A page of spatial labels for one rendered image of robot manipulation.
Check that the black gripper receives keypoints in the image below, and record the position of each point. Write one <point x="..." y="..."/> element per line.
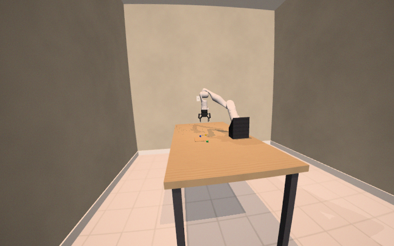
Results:
<point x="204" y="114"/>

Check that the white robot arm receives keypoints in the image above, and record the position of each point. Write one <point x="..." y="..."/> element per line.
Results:
<point x="228" y="105"/>

